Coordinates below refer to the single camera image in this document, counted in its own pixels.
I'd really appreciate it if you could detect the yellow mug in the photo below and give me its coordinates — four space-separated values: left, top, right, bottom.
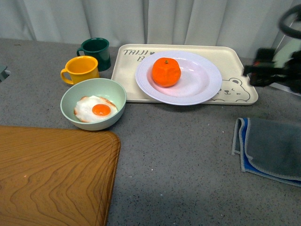
60 56 100 85

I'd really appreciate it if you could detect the orange fruit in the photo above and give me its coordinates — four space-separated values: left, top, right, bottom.
152 57 182 88

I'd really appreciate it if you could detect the black cable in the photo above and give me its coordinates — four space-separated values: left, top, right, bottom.
278 4 301 40

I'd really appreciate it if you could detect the wooden cutting board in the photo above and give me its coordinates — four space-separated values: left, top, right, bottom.
0 126 120 226

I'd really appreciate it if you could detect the dark green mug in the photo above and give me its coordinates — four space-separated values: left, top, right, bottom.
77 38 111 72

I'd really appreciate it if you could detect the fried egg toy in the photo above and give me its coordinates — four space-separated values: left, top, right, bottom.
73 96 118 123

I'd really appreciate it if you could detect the cream bear serving tray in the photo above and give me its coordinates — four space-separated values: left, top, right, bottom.
112 44 258 105

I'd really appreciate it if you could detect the grey curtain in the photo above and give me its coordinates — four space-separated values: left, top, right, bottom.
0 0 299 57

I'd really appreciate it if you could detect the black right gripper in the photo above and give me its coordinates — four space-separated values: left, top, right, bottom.
243 48 301 93

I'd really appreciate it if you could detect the grey blue cloth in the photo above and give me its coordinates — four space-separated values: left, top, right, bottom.
231 118 301 187

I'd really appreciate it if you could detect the white plate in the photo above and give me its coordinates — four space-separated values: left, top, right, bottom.
135 50 222 105

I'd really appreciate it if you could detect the light green bowl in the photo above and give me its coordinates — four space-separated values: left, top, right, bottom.
60 78 127 131

